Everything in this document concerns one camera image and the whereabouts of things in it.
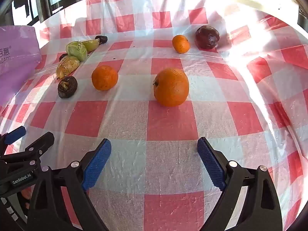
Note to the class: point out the small orange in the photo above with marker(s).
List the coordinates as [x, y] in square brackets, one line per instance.
[181, 44]

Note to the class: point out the person's left hand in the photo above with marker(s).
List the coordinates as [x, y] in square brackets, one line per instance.
[26, 194]

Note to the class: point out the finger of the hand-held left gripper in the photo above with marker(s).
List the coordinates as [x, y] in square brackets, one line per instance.
[42, 143]
[15, 133]

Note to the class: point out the large orange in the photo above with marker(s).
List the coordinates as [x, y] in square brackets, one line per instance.
[170, 87]

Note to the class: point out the wrapped yellow fruit piece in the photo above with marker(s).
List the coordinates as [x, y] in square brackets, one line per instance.
[67, 65]

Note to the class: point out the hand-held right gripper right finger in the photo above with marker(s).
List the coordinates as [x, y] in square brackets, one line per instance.
[211, 166]

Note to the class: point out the green pear half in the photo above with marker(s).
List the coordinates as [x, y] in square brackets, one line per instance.
[91, 44]

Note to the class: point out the red checkered plastic tablecloth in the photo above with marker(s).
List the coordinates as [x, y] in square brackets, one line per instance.
[168, 125]

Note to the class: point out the dark purple passion fruit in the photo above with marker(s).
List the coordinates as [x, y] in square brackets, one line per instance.
[207, 37]

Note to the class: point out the dark window frame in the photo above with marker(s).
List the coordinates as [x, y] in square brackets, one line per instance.
[43, 0]

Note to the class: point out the wrapped green fruit half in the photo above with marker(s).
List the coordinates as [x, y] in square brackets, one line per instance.
[77, 50]

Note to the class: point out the dark brown water chestnut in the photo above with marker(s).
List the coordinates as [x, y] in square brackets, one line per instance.
[101, 39]
[63, 56]
[67, 87]

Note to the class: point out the medium orange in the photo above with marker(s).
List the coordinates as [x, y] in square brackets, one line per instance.
[104, 77]

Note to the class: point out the purple cardboard box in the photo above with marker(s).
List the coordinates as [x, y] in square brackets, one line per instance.
[16, 57]

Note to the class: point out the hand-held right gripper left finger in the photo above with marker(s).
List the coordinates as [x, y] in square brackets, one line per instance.
[96, 166]

